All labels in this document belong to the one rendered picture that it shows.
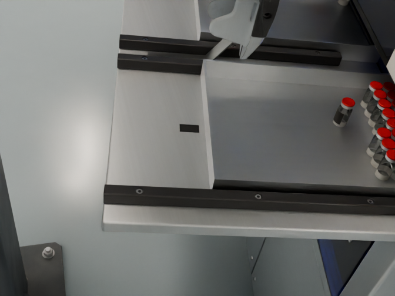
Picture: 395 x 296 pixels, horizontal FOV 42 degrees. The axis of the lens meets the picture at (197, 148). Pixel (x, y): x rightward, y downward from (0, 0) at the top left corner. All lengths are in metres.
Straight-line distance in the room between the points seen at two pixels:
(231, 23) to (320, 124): 0.33
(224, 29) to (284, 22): 0.51
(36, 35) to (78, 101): 0.50
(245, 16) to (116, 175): 0.28
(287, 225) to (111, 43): 1.90
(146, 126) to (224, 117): 0.12
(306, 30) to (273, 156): 0.37
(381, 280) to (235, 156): 0.28
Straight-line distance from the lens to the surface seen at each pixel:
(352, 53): 1.01
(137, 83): 0.85
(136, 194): 0.66
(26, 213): 1.78
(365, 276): 0.86
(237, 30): 0.56
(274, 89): 0.88
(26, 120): 2.09
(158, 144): 0.75
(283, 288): 1.27
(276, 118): 0.82
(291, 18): 1.09
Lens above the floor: 1.41
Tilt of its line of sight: 45 degrees down
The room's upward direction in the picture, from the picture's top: 10 degrees clockwise
